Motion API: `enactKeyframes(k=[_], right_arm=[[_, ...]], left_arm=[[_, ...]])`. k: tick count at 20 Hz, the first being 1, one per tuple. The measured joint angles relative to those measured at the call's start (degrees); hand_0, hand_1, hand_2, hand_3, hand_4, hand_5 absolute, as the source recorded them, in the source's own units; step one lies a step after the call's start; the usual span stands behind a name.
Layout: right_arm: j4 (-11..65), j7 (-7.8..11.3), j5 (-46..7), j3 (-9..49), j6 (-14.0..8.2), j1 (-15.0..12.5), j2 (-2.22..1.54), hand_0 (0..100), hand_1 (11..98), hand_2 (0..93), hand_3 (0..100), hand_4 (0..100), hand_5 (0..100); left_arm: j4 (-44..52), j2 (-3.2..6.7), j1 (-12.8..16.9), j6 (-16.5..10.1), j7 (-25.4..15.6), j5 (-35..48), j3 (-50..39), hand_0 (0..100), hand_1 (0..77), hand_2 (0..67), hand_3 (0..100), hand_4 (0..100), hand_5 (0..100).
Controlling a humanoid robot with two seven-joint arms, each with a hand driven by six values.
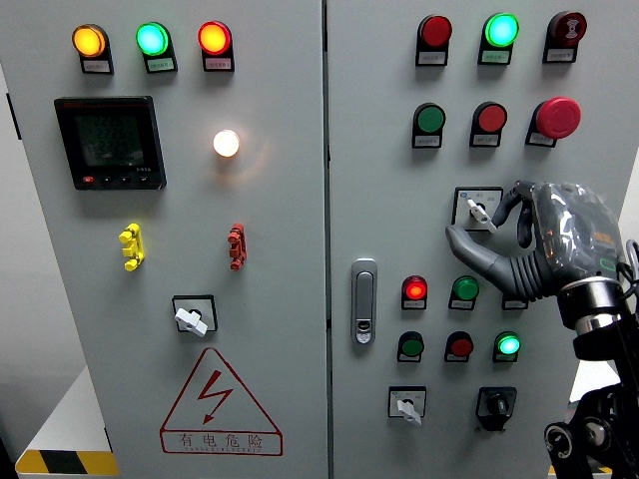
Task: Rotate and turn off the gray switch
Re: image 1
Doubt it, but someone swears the small green unlit lamp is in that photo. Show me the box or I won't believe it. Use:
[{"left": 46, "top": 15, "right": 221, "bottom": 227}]
[{"left": 451, "top": 275, "right": 480, "bottom": 302}]

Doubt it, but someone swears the red warning triangle sticker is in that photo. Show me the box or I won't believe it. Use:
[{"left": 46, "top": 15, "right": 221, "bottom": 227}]
[{"left": 159, "top": 346, "right": 285, "bottom": 457}]

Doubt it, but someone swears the large red unlit lamp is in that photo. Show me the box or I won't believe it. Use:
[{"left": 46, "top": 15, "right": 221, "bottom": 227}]
[{"left": 416, "top": 14, "right": 454, "bottom": 49}]

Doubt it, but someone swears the pale grey door with lock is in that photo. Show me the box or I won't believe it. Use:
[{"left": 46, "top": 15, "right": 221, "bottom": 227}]
[{"left": 325, "top": 0, "right": 639, "bottom": 479}]

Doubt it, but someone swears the small green push button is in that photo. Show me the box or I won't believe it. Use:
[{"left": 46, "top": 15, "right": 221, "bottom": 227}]
[{"left": 397, "top": 331, "right": 425, "bottom": 358}]

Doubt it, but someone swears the black yellow striped tape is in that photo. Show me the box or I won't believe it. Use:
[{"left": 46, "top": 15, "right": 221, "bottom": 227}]
[
  {"left": 14, "top": 449, "right": 120, "bottom": 476},
  {"left": 547, "top": 464, "right": 613, "bottom": 476}
]

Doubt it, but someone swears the large green push button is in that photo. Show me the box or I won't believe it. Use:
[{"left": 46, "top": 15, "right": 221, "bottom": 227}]
[{"left": 412, "top": 102, "right": 447, "bottom": 135}]

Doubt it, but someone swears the small green lit lamp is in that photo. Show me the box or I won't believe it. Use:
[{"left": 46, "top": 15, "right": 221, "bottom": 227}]
[{"left": 493, "top": 331, "right": 522, "bottom": 358}]

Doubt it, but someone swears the small red handle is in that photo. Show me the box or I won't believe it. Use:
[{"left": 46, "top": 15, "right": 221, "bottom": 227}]
[{"left": 227, "top": 223, "right": 247, "bottom": 271}]

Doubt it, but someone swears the yellow round lamp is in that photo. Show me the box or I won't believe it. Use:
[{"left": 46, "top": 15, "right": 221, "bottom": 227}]
[{"left": 71, "top": 23, "right": 108, "bottom": 59}]

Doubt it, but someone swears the small red push button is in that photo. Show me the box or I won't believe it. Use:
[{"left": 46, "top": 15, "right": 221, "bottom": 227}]
[{"left": 445, "top": 331, "right": 474, "bottom": 358}]

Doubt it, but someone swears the orange-red lit round lamp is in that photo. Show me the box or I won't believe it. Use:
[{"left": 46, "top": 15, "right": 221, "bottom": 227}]
[{"left": 197, "top": 20, "right": 233, "bottom": 56}]

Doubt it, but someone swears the large red push button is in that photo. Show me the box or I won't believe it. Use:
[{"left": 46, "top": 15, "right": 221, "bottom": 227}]
[{"left": 472, "top": 102, "right": 508, "bottom": 134}]

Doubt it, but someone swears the silver door lock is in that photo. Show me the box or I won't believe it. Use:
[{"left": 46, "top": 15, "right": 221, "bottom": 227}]
[{"left": 350, "top": 257, "right": 378, "bottom": 346}]

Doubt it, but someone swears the large green lit lamp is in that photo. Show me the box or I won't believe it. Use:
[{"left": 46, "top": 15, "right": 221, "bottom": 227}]
[
  {"left": 135, "top": 21, "right": 172, "bottom": 57},
  {"left": 483, "top": 12, "right": 520, "bottom": 49}
]

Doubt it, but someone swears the black-handled turn switch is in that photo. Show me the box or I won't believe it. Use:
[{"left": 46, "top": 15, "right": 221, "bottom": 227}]
[{"left": 474, "top": 386, "right": 518, "bottom": 433}]

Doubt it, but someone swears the small white-handled turn switch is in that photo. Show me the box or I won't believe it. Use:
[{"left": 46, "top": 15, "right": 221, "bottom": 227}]
[{"left": 387, "top": 385, "right": 427, "bottom": 427}]

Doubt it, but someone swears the large red stop button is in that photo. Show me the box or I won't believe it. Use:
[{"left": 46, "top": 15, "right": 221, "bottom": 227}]
[{"left": 533, "top": 96, "right": 583, "bottom": 140}]

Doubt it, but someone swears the black digital display meter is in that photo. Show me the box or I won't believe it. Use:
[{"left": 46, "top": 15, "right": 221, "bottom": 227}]
[{"left": 53, "top": 96, "right": 168, "bottom": 192}]

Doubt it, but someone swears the small red lit lamp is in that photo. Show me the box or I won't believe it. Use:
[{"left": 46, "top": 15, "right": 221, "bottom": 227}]
[{"left": 401, "top": 274, "right": 428, "bottom": 301}]

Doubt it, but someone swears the white-handled switch, black plate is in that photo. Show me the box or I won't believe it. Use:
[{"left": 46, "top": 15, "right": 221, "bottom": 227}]
[{"left": 171, "top": 293, "right": 219, "bottom": 339}]

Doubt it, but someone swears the dark red buzzer lamp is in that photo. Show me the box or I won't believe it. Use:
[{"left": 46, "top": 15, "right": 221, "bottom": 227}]
[{"left": 547, "top": 10, "right": 588, "bottom": 45}]

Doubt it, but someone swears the white glowing lamp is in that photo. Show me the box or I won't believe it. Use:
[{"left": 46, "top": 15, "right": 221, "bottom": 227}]
[{"left": 212, "top": 129, "right": 241, "bottom": 159}]

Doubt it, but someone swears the pale grey cabinet door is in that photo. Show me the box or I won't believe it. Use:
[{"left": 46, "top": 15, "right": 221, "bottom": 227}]
[{"left": 0, "top": 0, "right": 330, "bottom": 479}]

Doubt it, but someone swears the small yellow handle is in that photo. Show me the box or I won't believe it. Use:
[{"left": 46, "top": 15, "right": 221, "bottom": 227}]
[{"left": 118, "top": 223, "right": 146, "bottom": 272}]

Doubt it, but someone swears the gray switch with white handle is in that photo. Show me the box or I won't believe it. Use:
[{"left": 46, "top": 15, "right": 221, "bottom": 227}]
[{"left": 450, "top": 186, "right": 504, "bottom": 235}]

